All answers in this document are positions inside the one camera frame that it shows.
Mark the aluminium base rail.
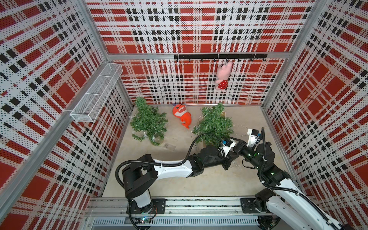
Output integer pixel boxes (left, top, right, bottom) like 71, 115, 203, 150
86, 196, 323, 228

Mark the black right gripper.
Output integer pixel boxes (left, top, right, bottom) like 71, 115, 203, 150
228, 137, 263, 172

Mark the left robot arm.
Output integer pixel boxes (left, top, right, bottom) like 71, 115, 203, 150
115, 133, 238, 213

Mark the pink plush pig toy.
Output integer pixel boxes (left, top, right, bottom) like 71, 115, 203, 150
215, 61, 232, 90

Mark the white wire mesh basket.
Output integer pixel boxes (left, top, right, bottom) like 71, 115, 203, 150
71, 63, 123, 123

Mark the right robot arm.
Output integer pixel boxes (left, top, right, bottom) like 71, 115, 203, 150
232, 139, 353, 230

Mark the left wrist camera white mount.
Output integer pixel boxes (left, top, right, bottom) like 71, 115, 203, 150
222, 139, 236, 157

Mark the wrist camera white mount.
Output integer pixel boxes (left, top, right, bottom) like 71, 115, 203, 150
222, 139, 236, 157
247, 128, 265, 149

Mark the green circuit board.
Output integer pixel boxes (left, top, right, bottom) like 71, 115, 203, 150
135, 217, 151, 225

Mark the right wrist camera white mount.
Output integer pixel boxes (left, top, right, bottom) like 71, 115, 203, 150
247, 128, 265, 149

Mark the black hook rail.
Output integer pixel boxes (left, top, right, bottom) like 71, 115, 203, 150
173, 53, 268, 61

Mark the green christmas tree wooden base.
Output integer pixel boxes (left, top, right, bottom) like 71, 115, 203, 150
130, 97, 168, 146

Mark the red plush monster toy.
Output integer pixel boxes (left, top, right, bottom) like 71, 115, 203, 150
172, 104, 192, 129

